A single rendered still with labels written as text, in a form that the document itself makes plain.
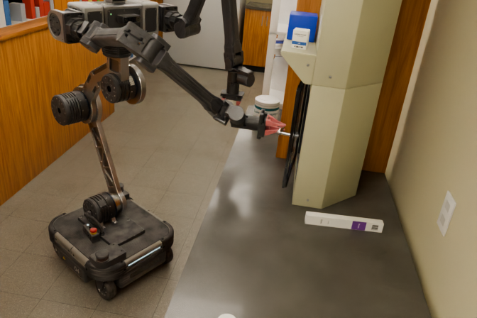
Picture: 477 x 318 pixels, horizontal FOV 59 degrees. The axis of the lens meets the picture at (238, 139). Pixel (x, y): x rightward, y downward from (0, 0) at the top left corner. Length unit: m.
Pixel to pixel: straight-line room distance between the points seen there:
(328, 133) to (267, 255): 0.46
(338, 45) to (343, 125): 0.28
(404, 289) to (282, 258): 0.36
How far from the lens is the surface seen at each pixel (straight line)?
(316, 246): 1.45
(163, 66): 1.44
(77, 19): 1.82
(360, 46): 1.43
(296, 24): 1.58
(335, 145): 1.51
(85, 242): 2.56
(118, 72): 2.09
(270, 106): 2.17
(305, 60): 1.41
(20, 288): 2.73
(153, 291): 2.57
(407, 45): 1.81
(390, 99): 1.86
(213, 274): 1.29
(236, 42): 1.85
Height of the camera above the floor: 1.82
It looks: 25 degrees down
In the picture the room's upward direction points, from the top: 5 degrees clockwise
